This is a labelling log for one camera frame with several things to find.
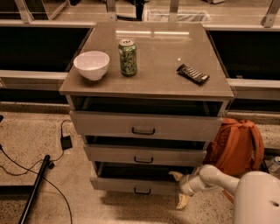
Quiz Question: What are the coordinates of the grey middle drawer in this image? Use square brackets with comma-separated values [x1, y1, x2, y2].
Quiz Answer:
[84, 145, 206, 167]

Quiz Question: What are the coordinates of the orange backpack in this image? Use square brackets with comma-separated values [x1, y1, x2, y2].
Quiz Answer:
[203, 118, 264, 176]

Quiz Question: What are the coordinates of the white bowl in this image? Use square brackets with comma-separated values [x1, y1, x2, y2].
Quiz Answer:
[73, 51, 110, 81]

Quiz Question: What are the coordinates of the grey top drawer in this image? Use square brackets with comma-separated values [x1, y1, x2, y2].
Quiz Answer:
[70, 111, 221, 142]

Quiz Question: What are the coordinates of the grey drawer cabinet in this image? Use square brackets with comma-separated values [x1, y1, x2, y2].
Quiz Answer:
[59, 21, 235, 176]

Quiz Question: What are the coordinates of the silver can on floor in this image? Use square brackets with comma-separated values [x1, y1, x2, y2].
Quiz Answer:
[269, 156, 280, 172]

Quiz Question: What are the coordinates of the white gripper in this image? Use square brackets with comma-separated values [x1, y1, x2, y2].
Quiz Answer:
[169, 171, 194, 209]

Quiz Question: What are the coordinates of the black power adapter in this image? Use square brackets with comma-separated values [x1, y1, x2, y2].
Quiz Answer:
[60, 136, 73, 151]

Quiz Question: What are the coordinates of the green soda can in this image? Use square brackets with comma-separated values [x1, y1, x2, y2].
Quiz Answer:
[118, 38, 137, 76]

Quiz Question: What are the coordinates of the grey bottom drawer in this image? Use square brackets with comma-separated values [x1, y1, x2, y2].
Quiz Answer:
[90, 162, 193, 195]

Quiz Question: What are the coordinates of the black cable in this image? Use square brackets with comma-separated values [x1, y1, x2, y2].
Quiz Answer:
[0, 119, 74, 224]

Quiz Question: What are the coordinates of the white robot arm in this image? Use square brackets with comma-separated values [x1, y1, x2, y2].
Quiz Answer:
[170, 164, 280, 224]

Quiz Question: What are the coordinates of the black pole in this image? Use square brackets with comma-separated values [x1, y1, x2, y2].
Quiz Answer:
[18, 155, 50, 224]

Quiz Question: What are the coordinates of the grey drawer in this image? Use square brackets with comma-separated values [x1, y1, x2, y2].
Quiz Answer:
[90, 162, 193, 195]
[84, 145, 206, 167]
[70, 111, 221, 142]

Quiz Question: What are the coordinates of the black snack bar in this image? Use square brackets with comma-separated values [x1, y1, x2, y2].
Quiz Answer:
[177, 64, 210, 86]

